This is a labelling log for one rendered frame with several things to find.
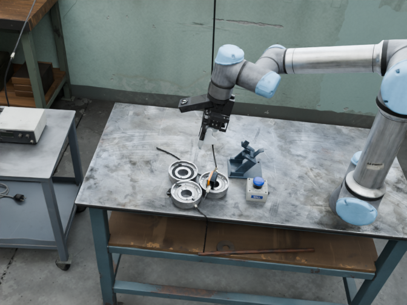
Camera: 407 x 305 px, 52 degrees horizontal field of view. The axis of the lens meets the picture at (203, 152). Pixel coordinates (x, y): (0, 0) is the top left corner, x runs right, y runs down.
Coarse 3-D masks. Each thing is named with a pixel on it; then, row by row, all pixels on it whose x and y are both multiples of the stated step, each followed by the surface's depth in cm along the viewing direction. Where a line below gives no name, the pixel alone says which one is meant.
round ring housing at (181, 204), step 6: (186, 180) 146; (174, 186) 144; (192, 186) 146; (198, 186) 145; (174, 192) 144; (180, 192) 143; (186, 192) 146; (192, 192) 143; (198, 192) 144; (174, 198) 139; (180, 198) 141; (186, 198) 141; (198, 198) 140; (174, 204) 143; (180, 204) 139; (186, 204) 139; (192, 204) 139
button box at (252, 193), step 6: (252, 180) 148; (264, 180) 148; (246, 186) 150; (252, 186) 146; (258, 186) 145; (264, 186) 146; (246, 192) 148; (252, 192) 144; (258, 192) 144; (264, 192) 144; (246, 198) 146; (252, 198) 146; (258, 198) 145; (264, 198) 145
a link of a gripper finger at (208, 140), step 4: (208, 128) 134; (200, 132) 134; (208, 132) 134; (212, 132) 134; (208, 136) 135; (212, 136) 135; (200, 140) 135; (204, 140) 136; (208, 140) 136; (212, 140) 136; (216, 140) 136; (200, 144) 137; (204, 144) 137; (208, 144) 137; (212, 144) 137; (200, 148) 139
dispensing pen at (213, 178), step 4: (216, 168) 148; (216, 172) 146; (212, 176) 144; (216, 176) 145; (212, 180) 143; (216, 180) 148; (208, 184) 144; (212, 184) 143; (208, 188) 142; (212, 188) 145
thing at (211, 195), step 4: (208, 172) 150; (200, 176) 148; (204, 176) 150; (220, 176) 151; (224, 176) 149; (200, 180) 148; (224, 180) 149; (228, 180) 148; (200, 184) 145; (216, 184) 150; (220, 184) 148; (228, 184) 146; (204, 188) 144; (216, 188) 146; (224, 188) 146; (204, 192) 145; (208, 192) 143; (212, 192) 143; (216, 192) 143; (220, 192) 144; (224, 192) 145; (208, 196) 144; (212, 196) 144; (216, 196) 144; (220, 196) 145
